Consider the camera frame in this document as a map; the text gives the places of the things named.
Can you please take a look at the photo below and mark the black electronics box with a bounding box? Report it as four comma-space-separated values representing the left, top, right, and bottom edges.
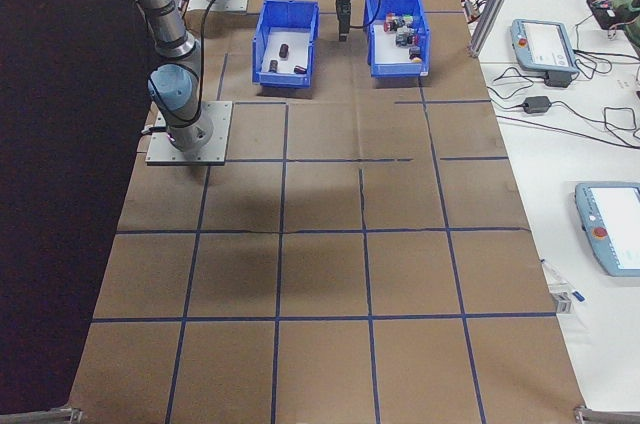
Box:
585, 0, 626, 30

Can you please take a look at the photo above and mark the blue bin with batteries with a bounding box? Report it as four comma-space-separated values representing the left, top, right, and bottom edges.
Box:
251, 0, 320, 89

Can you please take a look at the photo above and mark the small white box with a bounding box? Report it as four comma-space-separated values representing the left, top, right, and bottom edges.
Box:
548, 284, 576, 316

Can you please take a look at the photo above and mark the blue bin with small parts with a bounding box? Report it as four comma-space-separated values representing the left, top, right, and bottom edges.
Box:
363, 0, 431, 79

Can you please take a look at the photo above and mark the black power adapter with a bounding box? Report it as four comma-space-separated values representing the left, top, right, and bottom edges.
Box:
522, 96, 553, 114

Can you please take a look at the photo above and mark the black frame cover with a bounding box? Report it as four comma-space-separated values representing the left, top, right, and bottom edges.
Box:
0, 0, 156, 418

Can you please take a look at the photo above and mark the black pendant connector block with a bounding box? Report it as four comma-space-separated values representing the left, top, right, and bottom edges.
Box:
543, 71, 574, 89

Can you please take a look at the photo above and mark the grey blue teach pendant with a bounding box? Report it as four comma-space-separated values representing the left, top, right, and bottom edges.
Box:
573, 181, 640, 278
509, 18, 581, 83

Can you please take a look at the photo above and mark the white paper bin liner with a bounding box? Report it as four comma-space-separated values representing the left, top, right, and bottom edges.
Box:
373, 18, 426, 66
262, 29, 310, 74

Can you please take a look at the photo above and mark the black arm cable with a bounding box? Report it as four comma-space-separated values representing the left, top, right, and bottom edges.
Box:
187, 0, 321, 125

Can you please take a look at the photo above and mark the aluminium corner profile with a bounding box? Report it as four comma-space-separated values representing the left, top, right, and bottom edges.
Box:
0, 406, 84, 424
572, 403, 640, 424

